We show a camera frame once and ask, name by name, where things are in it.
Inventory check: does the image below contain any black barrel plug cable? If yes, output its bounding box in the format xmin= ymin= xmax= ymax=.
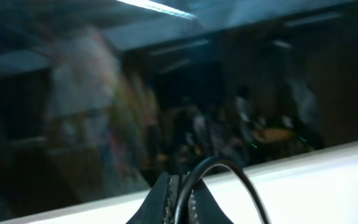
xmin=173 ymin=156 xmax=272 ymax=224

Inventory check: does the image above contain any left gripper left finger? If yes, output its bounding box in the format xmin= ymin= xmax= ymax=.
xmin=126 ymin=172 xmax=179 ymax=224

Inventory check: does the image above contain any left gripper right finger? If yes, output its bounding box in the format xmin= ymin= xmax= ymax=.
xmin=187 ymin=180 xmax=233 ymax=224

